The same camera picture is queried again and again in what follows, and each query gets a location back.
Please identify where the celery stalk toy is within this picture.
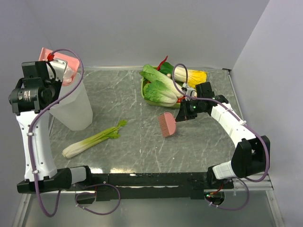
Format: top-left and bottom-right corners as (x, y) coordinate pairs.
(62, 120), (127, 159)

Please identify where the green plastic tray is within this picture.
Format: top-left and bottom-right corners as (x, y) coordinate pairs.
(140, 67), (203, 109)

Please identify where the pink plastic dustpan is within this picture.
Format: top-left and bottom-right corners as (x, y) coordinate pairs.
(39, 47), (80, 82)

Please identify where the dark green leafy vegetable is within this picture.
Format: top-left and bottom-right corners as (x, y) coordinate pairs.
(157, 62), (174, 76)

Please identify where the aluminium frame rail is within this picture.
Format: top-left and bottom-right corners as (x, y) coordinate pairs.
(14, 173), (285, 227)

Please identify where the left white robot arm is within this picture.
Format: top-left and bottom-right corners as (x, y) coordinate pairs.
(9, 59), (94, 194)

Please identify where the long green romaine lettuce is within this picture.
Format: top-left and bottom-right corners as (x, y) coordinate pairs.
(139, 64), (183, 98)

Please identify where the front green lettuce head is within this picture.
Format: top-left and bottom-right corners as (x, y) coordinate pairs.
(143, 81), (178, 107)

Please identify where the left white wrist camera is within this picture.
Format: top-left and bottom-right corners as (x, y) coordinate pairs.
(46, 59), (68, 82)

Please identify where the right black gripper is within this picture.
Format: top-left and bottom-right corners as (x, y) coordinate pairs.
(175, 98), (203, 122)

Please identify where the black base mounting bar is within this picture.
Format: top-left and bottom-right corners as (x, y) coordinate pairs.
(67, 172), (234, 201)

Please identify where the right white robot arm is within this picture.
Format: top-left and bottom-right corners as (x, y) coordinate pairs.
(175, 82), (270, 188)

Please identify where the pink hand brush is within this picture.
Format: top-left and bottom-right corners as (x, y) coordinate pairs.
(158, 112), (177, 138)

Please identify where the red chili pepper toy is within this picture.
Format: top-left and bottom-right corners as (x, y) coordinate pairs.
(157, 56), (168, 71)

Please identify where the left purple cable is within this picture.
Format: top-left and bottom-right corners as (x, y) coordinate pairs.
(27, 49), (85, 218)

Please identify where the translucent white trash bin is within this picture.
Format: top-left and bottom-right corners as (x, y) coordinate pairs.
(50, 73), (93, 131)

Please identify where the large paper scrap by bin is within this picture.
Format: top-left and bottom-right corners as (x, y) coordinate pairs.
(62, 66), (76, 86)

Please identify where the yellow leaf napa cabbage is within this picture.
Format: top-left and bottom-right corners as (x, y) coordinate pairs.
(174, 66), (207, 88)

